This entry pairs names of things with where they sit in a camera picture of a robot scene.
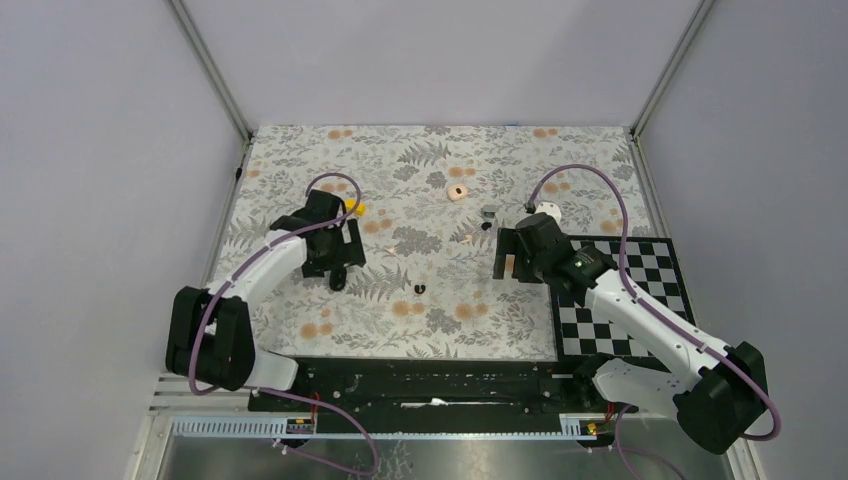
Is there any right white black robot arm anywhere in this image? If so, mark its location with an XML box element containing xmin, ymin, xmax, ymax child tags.
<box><xmin>493</xmin><ymin>212</ymin><xmax>782</xmax><ymax>454</ymax></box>

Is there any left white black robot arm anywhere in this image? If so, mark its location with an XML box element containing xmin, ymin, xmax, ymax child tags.
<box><xmin>165</xmin><ymin>190</ymin><xmax>366</xmax><ymax>411</ymax></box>

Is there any yellow small object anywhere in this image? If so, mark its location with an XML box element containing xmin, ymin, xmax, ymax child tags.
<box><xmin>345</xmin><ymin>198</ymin><xmax>367</xmax><ymax>216</ymax></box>

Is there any small grey metal block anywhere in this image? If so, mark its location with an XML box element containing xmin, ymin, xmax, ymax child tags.
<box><xmin>481</xmin><ymin>205</ymin><xmax>498</xmax><ymax>221</ymax></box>

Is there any black white checkerboard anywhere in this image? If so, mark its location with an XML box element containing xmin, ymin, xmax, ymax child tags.
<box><xmin>549</xmin><ymin>236</ymin><xmax>697</xmax><ymax>362</ymax></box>

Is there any pink round small object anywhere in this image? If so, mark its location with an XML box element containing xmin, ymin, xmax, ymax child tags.
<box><xmin>446</xmin><ymin>184</ymin><xmax>468</xmax><ymax>202</ymax></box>

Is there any floral patterned table mat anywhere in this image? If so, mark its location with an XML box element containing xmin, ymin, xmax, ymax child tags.
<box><xmin>214</xmin><ymin>125</ymin><xmax>656</xmax><ymax>360</ymax></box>

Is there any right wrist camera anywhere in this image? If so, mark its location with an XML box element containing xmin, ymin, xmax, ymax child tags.
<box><xmin>535</xmin><ymin>201</ymin><xmax>562</xmax><ymax>223</ymax></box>

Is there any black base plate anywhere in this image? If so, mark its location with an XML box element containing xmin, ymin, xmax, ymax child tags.
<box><xmin>248</xmin><ymin>357</ymin><xmax>641</xmax><ymax>435</ymax></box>

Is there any left aluminium frame post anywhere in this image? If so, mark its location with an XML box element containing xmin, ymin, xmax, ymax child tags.
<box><xmin>166</xmin><ymin>0</ymin><xmax>253</xmax><ymax>145</ymax></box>

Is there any aluminium frame post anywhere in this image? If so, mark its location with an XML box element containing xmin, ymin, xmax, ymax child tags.
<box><xmin>166</xmin><ymin>0</ymin><xmax>253</xmax><ymax>145</ymax></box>
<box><xmin>630</xmin><ymin>0</ymin><xmax>717</xmax><ymax>140</ymax></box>

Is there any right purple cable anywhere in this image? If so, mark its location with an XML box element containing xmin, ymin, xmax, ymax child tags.
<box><xmin>527</xmin><ymin>163</ymin><xmax>783</xmax><ymax>480</ymax></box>

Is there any right aluminium frame post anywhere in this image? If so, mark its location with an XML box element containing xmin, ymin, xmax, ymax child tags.
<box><xmin>630</xmin><ymin>0</ymin><xmax>717</xmax><ymax>140</ymax></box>

